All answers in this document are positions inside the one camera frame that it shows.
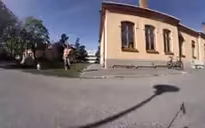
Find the white building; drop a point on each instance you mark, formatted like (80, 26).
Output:
(91, 59)

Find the tree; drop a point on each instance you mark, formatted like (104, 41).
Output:
(67, 58)

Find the yellow building with arched windows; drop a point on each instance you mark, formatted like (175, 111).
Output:
(136, 36)

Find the grey asphalt road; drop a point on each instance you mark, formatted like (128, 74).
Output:
(56, 96)

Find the reddish building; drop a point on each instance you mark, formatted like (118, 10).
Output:
(46, 53)

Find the bicycle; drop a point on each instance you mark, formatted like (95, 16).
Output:
(175, 63)

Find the pale bench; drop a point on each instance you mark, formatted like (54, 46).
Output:
(198, 64)

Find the dark green trees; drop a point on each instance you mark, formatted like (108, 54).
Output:
(10, 36)

